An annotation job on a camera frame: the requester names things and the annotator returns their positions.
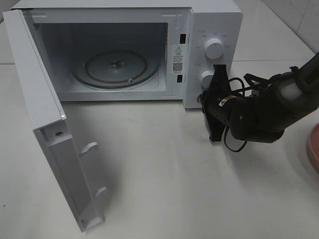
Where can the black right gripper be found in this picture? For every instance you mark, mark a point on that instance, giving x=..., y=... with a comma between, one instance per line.
x=213, y=103

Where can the white round door button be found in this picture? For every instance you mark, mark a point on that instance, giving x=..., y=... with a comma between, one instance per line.
x=199, y=99

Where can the pink round plate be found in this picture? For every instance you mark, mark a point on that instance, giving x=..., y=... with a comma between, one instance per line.
x=313, y=147

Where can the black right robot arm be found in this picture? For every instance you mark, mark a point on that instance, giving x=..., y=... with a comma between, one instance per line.
x=262, y=111

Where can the lower white round knob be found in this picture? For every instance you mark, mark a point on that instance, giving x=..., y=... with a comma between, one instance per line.
x=206, y=77

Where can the white round knob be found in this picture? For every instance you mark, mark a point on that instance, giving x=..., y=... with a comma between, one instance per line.
x=214, y=48
x=206, y=77

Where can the upper white round knob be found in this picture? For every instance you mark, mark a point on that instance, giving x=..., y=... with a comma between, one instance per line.
x=214, y=48

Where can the white warning label sticker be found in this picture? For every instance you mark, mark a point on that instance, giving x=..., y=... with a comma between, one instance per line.
x=177, y=58

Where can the white microwave oven body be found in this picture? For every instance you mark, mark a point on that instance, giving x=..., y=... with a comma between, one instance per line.
x=73, y=30

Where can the glass microwave turntable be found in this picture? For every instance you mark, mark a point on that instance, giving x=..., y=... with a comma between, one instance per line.
x=116, y=69

